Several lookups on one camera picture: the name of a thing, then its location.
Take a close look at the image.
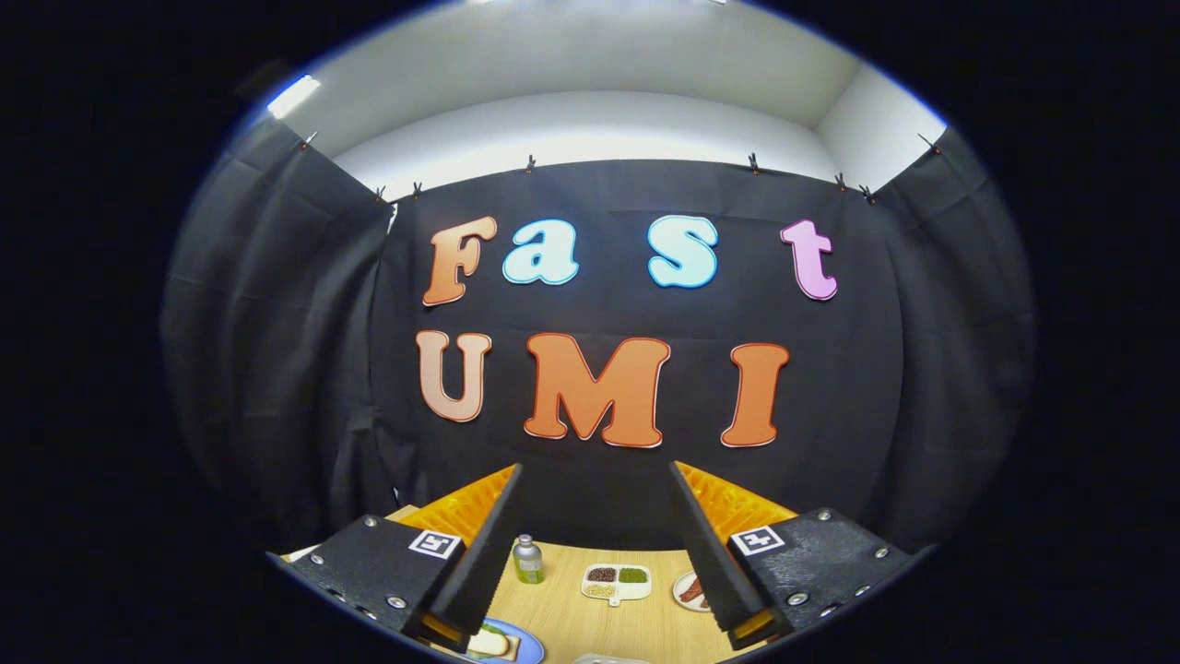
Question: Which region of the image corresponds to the row of black cloth clips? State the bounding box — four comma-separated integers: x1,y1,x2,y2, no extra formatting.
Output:
299,131,943,206

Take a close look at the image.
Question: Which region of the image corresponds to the white divided dish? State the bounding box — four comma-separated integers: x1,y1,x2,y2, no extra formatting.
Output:
581,563,653,607

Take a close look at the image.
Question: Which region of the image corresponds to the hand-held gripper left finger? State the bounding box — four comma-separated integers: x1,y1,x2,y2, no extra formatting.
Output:
267,463,525,652

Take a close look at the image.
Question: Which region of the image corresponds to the silver bottle with green label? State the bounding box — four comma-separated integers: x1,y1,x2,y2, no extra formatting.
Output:
513,534,544,586

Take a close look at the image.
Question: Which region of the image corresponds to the blue plate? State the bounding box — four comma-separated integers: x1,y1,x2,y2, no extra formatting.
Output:
458,618,546,664

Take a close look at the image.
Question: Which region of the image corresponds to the toasted bread slice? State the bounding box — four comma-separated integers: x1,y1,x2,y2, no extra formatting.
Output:
466,625,522,658

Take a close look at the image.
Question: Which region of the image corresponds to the ceiling light panel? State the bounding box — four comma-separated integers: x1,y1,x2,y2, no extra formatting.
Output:
267,74,324,121

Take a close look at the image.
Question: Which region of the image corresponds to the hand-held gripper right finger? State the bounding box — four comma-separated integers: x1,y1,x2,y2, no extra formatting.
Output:
667,460,923,652

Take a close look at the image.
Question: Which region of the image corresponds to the white oval meat plate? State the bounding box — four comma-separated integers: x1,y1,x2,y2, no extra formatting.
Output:
672,569,715,613

